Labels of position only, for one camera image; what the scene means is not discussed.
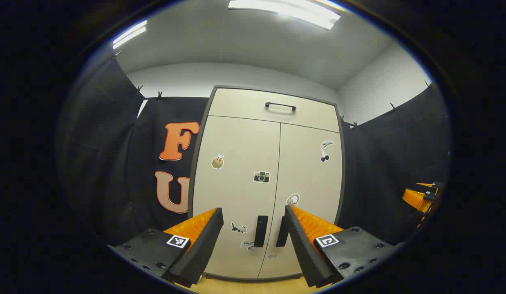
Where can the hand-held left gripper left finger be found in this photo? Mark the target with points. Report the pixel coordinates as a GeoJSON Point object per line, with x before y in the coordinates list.
{"type": "Point", "coordinates": [204, 245]}

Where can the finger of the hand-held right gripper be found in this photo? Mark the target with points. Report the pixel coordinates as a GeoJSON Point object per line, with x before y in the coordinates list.
{"type": "Point", "coordinates": [416, 199]}
{"type": "Point", "coordinates": [436, 186]}

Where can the white cabinet drawer front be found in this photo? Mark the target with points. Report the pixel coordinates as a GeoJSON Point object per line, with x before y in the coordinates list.
{"type": "Point", "coordinates": [245, 104]}

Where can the black backdrop cloth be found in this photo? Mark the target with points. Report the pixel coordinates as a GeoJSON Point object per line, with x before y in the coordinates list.
{"type": "Point", "coordinates": [383, 163]}
{"type": "Point", "coordinates": [110, 163]}

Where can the large ceiling light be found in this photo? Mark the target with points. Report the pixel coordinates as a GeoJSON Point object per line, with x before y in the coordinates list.
{"type": "Point", "coordinates": [285, 10]}

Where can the white double-door shoe cabinet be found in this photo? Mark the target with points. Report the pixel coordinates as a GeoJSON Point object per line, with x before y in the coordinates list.
{"type": "Point", "coordinates": [192, 183]}

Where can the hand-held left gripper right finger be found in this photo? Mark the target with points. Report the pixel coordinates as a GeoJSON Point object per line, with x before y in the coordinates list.
{"type": "Point", "coordinates": [302, 249]}

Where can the narrow ceiling light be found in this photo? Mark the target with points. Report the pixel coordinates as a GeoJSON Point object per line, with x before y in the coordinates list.
{"type": "Point", "coordinates": [129, 34]}

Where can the white cabinet door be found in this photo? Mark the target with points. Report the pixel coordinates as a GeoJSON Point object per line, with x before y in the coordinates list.
{"type": "Point", "coordinates": [236, 143]}
{"type": "Point", "coordinates": [306, 175]}

